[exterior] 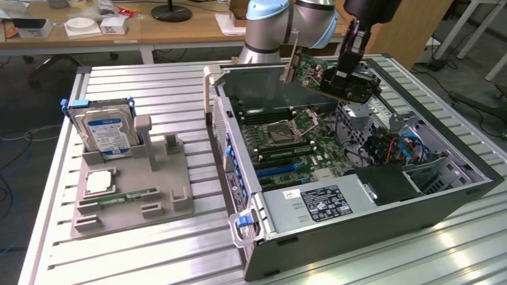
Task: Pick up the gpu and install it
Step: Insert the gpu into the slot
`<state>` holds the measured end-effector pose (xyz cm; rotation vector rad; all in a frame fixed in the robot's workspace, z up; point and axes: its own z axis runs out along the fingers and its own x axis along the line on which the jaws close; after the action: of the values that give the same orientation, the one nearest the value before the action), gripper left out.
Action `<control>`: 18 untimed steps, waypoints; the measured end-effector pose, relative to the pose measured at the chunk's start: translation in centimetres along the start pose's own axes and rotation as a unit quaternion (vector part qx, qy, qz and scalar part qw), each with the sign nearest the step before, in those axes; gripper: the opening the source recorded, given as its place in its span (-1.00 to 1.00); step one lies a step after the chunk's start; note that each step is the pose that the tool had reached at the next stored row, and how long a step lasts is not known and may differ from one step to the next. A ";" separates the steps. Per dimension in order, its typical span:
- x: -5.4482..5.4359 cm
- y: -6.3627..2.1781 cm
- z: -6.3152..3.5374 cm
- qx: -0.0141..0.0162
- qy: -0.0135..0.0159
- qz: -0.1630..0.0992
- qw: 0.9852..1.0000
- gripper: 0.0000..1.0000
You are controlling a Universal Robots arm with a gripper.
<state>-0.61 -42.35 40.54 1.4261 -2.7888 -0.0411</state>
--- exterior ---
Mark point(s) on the white tape roll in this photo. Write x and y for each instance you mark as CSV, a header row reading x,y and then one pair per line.
x,y
74,3

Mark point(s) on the light wooden desk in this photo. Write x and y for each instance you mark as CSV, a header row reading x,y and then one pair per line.
x,y
189,32
54,41

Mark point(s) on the black round lamp base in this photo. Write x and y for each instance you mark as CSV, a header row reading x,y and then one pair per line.
x,y
172,15

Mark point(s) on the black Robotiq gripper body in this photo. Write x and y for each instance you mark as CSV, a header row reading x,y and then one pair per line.
x,y
369,10

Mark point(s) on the white round holder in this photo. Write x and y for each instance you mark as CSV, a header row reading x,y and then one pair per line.
x,y
80,28

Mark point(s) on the brown cardboard box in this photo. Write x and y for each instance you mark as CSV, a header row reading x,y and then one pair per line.
x,y
237,12

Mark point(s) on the open black PC case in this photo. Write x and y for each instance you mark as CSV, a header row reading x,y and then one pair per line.
x,y
356,237

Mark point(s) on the black RAM slot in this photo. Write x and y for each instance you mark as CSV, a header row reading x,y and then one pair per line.
x,y
267,111
279,161
269,118

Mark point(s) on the black RAM stick with label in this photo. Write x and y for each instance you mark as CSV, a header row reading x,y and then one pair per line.
x,y
284,152

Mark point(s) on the white paper stack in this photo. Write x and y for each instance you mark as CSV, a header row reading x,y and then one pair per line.
x,y
229,26

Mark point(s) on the white box with red button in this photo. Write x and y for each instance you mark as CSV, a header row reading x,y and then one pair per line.
x,y
431,52

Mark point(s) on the silver metal disk bay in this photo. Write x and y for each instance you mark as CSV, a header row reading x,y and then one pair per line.
x,y
356,118

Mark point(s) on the green RAM stick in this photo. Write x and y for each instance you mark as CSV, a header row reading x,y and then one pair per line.
x,y
118,197

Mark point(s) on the grey cup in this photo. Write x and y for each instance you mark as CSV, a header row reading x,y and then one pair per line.
x,y
57,3

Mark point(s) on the black power connector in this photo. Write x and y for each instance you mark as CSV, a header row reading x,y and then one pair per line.
x,y
373,148

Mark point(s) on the silver chipset heat sink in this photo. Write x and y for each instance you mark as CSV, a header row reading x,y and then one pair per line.
x,y
325,174

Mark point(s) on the red packet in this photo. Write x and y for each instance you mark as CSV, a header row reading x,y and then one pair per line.
x,y
128,12

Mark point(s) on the graphics card with silver bracket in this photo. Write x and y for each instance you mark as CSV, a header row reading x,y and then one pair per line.
x,y
312,74

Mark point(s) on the white metal table frame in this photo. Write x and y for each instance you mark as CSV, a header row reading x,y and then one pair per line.
x,y
451,31

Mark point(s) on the CPU socket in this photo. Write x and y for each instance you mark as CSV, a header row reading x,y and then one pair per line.
x,y
281,132

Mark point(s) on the grey power supply unit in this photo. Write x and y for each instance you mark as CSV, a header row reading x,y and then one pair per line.
x,y
284,213

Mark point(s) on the green motherboard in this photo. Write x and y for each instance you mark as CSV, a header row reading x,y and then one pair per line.
x,y
324,157

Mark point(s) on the white box with black lid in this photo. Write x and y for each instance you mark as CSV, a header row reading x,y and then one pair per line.
x,y
33,31

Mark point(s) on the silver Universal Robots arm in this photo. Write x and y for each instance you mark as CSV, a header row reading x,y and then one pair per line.
x,y
276,26

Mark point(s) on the wooden cabinet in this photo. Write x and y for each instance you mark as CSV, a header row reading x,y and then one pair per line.
x,y
415,35

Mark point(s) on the hard disk with blue bracket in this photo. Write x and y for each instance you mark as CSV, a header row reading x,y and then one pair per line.
x,y
104,130

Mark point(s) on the metal socket cover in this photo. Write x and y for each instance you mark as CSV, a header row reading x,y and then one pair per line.
x,y
307,121

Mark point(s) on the blue case latch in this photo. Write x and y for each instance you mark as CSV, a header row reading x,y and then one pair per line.
x,y
241,222

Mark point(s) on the grey metal drive bracket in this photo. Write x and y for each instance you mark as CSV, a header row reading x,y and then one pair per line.
x,y
427,178

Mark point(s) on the small white labelled box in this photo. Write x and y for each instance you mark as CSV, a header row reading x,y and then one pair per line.
x,y
113,26

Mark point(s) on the grey plastic parts rack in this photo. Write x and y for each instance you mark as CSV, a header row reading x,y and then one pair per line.
x,y
157,178

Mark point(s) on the silver CPU chip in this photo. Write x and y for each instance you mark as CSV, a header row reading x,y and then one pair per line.
x,y
98,181

